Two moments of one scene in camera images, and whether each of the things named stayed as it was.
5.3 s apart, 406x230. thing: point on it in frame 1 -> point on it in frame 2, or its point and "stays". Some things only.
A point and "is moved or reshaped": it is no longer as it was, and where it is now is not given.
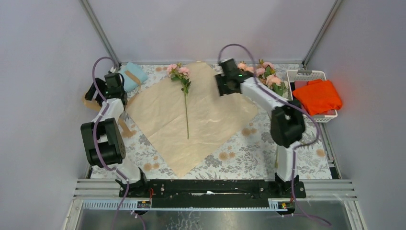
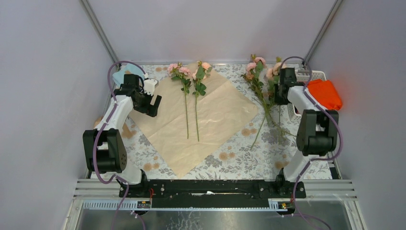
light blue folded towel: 136,70 stays
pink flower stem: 178,73 stays
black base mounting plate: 213,193 stays
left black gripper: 101,85 -> 152,109
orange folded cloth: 319,96 stays
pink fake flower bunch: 265,73 is moved or reshaped
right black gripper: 220,78 -> 277,100
